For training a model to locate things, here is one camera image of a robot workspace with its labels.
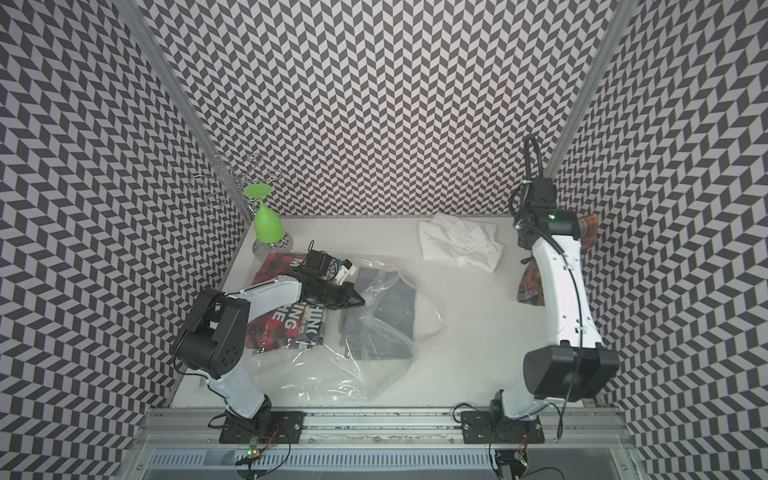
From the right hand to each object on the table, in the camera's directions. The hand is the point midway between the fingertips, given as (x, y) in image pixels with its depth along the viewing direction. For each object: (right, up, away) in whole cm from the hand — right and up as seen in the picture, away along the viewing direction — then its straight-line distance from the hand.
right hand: (492, 276), depth 83 cm
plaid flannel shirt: (+10, -3, -1) cm, 11 cm away
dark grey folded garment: (-31, -13, -4) cm, 34 cm away
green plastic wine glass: (-65, +15, +4) cm, 67 cm away
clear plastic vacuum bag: (-47, -27, 0) cm, 54 cm away
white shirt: (-1, +9, +27) cm, 29 cm away
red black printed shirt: (-55, -14, +2) cm, 57 cm away
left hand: (-37, -9, +6) cm, 39 cm away
